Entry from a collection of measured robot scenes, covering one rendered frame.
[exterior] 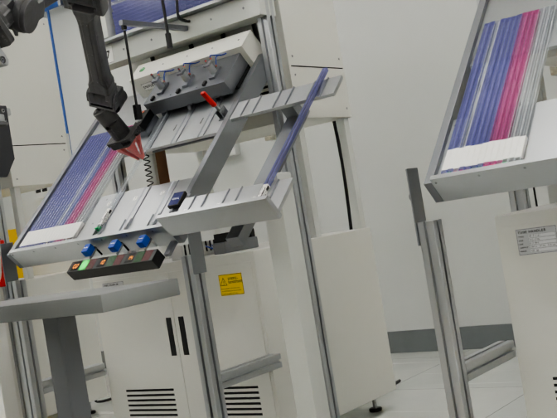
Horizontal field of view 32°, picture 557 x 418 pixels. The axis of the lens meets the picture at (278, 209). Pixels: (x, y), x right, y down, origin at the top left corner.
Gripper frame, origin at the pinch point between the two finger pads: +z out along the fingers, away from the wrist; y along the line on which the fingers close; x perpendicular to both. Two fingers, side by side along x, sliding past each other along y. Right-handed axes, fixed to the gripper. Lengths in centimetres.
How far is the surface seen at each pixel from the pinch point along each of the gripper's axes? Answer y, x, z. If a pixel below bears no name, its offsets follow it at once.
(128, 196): -3.7, 16.4, 1.4
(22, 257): 32.3, 33.7, 2.5
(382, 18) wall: 4, -166, 71
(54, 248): 16.0, 34.0, 1.0
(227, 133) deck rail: -32.1, -3.0, 1.8
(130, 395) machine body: 29, 44, 60
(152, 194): -14.4, 18.0, 1.4
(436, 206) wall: -7, -109, 136
